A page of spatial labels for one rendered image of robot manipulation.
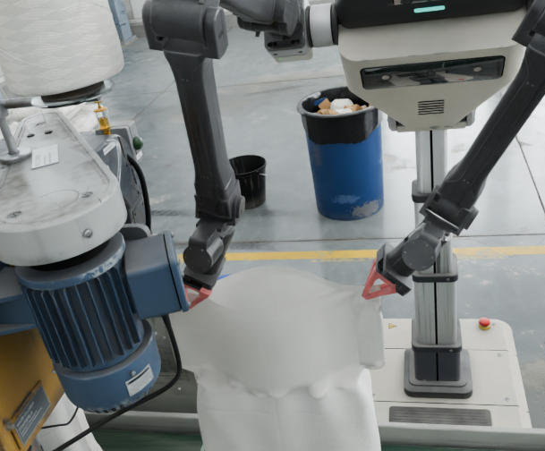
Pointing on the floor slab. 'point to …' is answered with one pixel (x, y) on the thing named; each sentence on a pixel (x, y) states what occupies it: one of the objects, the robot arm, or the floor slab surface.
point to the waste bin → (344, 156)
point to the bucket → (251, 178)
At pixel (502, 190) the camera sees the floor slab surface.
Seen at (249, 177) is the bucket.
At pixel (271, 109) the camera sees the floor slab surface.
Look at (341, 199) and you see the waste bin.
